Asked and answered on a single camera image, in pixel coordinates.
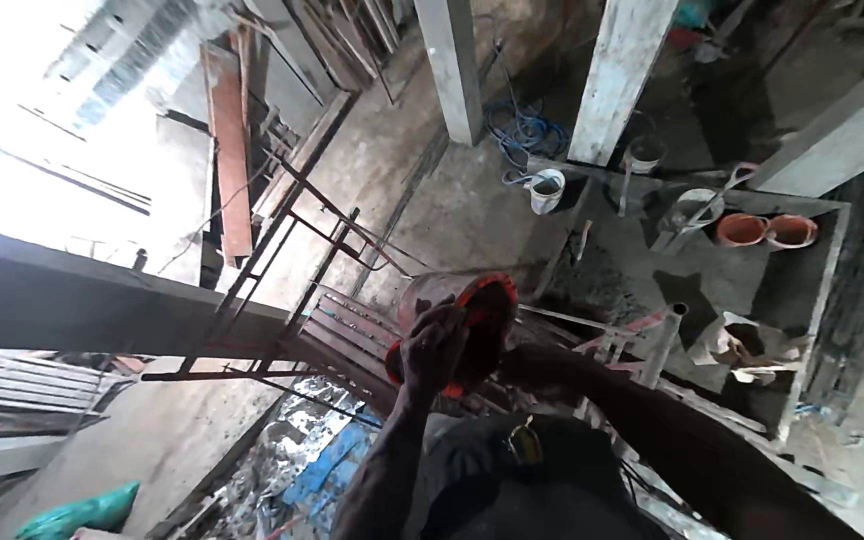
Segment reddish brown plank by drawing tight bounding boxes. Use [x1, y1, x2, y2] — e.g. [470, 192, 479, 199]
[201, 41, 254, 267]

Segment small white bucket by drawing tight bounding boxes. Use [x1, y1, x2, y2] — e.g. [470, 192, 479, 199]
[503, 168, 567, 216]

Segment dark grey bucket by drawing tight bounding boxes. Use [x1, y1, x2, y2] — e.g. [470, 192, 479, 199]
[624, 111, 668, 177]

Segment red-rimmed bucket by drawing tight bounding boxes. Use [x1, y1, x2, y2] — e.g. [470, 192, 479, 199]
[385, 270, 519, 399]

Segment orange bucket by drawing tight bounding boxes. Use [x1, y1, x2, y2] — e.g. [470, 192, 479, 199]
[765, 213, 819, 251]
[716, 213, 769, 249]

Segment large grey concrete beam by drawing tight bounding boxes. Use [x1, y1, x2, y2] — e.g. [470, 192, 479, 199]
[0, 222, 294, 363]

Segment mortar mixing tray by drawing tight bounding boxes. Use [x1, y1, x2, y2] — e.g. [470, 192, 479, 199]
[525, 156, 851, 451]

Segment green sack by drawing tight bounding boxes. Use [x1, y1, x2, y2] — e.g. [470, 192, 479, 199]
[13, 480, 141, 540]

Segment crumpled blue tarp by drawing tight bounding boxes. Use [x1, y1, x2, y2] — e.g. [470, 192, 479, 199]
[280, 408, 382, 526]

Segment pile of leaning boards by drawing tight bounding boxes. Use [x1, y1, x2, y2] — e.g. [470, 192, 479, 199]
[244, 0, 412, 106]

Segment torn paper cement bag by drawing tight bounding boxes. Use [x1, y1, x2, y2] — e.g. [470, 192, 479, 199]
[689, 312, 812, 386]

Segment person's left hand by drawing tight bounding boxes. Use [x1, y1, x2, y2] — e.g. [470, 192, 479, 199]
[400, 301, 471, 399]

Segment person's right forearm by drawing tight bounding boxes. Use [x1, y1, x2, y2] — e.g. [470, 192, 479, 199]
[540, 346, 864, 540]

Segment coiled blue hose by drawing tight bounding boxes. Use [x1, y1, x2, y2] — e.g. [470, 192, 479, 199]
[483, 99, 571, 168]

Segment slatted whitish wooden pallet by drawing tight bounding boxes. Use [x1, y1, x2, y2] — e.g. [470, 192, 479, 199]
[0, 348, 129, 417]

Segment long-handled tool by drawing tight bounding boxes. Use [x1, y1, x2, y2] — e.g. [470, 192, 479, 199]
[649, 162, 760, 258]

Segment slatted wooden platform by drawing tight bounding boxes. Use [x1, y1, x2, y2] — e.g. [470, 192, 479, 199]
[285, 285, 406, 415]

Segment large whitish bucket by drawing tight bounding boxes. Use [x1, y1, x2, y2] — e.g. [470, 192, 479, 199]
[669, 187, 726, 234]

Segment person's body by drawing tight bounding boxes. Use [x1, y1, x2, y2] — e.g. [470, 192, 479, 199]
[402, 408, 675, 540]

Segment square grey concrete pillar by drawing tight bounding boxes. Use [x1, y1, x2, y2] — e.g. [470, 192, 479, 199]
[413, 0, 484, 148]
[747, 41, 864, 199]
[567, 0, 680, 168]

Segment rusty metal scaffold frame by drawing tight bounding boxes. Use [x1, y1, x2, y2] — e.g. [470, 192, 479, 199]
[141, 147, 412, 430]

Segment person's right hand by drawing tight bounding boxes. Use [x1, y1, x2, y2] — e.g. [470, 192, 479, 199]
[495, 343, 553, 393]

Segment person's left forearm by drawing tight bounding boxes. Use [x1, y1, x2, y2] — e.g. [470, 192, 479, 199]
[331, 388, 437, 540]

